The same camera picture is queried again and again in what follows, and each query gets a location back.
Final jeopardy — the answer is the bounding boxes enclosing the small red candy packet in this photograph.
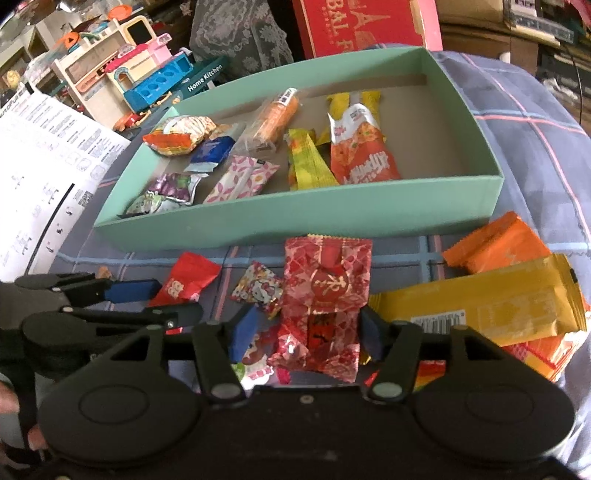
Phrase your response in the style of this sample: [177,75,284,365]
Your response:
[148,252,221,307]

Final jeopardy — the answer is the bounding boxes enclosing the red foil snack packet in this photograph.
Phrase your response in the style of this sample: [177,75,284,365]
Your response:
[267,235,373,383]

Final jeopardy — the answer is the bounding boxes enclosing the Hello Kitty candy packet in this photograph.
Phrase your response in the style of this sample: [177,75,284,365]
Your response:
[230,261,283,320]

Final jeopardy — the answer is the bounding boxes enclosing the purple candy bag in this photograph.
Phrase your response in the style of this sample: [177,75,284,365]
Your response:
[117,171,211,219]

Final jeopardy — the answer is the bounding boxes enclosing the yellow gold snack bar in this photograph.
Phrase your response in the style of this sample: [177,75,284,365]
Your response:
[369,254,587,346]

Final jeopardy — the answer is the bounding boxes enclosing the orange snack packet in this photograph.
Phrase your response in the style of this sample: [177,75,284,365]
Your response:
[443,211,552,274]

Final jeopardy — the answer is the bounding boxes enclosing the pink floral snack packet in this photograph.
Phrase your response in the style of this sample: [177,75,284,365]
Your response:
[204,156,280,204]

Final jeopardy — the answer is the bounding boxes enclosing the blue white snack packet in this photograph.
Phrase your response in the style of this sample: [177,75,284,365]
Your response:
[184,122,246,174]

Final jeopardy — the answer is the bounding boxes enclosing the large orange chips bag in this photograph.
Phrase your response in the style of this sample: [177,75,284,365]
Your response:
[142,115,217,157]

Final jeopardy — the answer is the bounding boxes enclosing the orange white snack pouch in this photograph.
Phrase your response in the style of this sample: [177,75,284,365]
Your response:
[329,103,402,185]

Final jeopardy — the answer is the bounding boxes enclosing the long yellow snack stick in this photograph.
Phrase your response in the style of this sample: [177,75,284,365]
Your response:
[284,128,339,191]

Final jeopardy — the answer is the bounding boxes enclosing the clear orange cracker pack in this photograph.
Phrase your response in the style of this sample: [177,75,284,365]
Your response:
[230,87,301,159]

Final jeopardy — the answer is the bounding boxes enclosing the red Skittles bag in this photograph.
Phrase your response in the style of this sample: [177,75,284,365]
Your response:
[360,329,588,390]

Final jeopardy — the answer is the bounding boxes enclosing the person's left hand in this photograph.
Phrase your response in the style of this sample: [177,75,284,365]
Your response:
[1,382,47,470]

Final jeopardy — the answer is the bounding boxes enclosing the white printed paper sheet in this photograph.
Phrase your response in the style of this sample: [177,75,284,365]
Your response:
[0,86,129,282]

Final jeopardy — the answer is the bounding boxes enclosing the mint green cardboard tray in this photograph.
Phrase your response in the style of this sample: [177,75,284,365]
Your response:
[94,47,504,251]

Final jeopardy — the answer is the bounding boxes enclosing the toy home kitchen set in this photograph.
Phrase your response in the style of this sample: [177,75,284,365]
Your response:
[49,2,228,130]

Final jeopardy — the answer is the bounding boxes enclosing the blue plaid tablecloth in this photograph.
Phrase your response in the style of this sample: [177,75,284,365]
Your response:
[48,43,591,476]

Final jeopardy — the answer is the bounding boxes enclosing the grey lace cloth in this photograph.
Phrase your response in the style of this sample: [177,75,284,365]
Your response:
[189,0,294,80]

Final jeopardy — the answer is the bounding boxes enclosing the red Global gift box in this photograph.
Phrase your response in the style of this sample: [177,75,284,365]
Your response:
[293,0,443,59]

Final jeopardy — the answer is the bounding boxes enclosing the wooden low cabinet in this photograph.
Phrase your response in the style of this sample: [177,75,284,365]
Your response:
[436,1,590,131]

